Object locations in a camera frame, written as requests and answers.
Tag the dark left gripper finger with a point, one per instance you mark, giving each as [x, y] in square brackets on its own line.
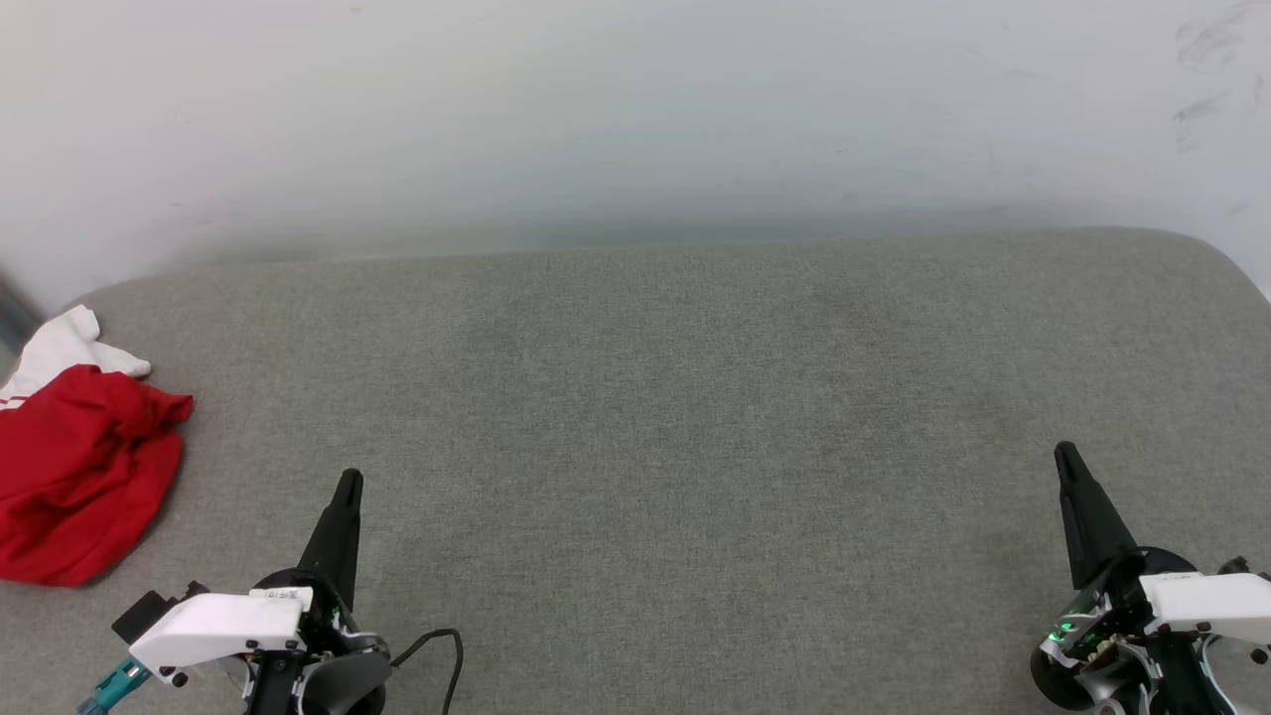
[340, 541]

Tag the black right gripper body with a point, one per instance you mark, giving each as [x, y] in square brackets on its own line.
[1107, 611]

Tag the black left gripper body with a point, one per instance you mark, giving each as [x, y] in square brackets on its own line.
[328, 621]

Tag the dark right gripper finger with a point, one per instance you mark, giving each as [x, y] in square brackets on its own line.
[1090, 526]

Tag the red and white jersey shirt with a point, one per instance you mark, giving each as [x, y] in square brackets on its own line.
[79, 477]

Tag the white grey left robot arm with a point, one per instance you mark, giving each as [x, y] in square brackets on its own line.
[350, 685]

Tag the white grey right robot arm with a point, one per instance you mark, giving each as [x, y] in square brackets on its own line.
[1077, 687]

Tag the grey fabric sofa cushion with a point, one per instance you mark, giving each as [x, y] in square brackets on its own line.
[655, 417]

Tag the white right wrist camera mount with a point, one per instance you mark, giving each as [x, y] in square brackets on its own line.
[1211, 601]

